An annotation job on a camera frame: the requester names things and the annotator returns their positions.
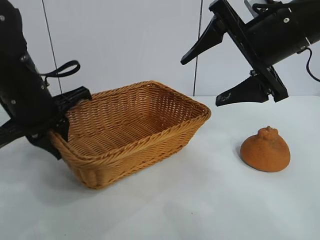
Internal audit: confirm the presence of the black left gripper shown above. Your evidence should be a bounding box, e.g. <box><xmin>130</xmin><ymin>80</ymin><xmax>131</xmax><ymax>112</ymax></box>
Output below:
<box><xmin>0</xmin><ymin>56</ymin><xmax>92</xmax><ymax>161</ymax></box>

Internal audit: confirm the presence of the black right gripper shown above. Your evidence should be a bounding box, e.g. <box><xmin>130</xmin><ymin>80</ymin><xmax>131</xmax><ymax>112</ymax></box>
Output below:
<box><xmin>180</xmin><ymin>0</ymin><xmax>311</xmax><ymax>108</ymax></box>

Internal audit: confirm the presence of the woven wicker basket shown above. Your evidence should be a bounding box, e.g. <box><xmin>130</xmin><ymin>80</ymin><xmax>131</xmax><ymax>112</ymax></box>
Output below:
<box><xmin>49</xmin><ymin>79</ymin><xmax>213</xmax><ymax>190</ymax></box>

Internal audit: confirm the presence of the orange fruit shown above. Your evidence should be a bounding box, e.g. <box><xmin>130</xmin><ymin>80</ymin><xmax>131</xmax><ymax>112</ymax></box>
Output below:
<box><xmin>239</xmin><ymin>125</ymin><xmax>292</xmax><ymax>173</ymax></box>

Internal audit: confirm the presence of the black right camera cable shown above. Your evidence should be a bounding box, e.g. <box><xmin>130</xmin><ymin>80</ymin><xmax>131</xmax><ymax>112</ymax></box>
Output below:
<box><xmin>251</xmin><ymin>0</ymin><xmax>286</xmax><ymax>13</ymax></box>

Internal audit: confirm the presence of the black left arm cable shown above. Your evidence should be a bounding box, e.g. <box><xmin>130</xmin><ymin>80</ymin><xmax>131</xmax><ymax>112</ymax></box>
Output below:
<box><xmin>38</xmin><ymin>59</ymin><xmax>81</xmax><ymax>79</ymax></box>

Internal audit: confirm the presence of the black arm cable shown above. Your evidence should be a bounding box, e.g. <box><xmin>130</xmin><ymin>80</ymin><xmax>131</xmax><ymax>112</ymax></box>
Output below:
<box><xmin>303</xmin><ymin>47</ymin><xmax>320</xmax><ymax>82</ymax></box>
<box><xmin>38</xmin><ymin>59</ymin><xmax>81</xmax><ymax>79</ymax></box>

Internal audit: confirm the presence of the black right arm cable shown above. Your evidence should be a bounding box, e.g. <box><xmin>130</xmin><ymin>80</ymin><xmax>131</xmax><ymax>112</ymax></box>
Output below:
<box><xmin>303</xmin><ymin>47</ymin><xmax>320</xmax><ymax>82</ymax></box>

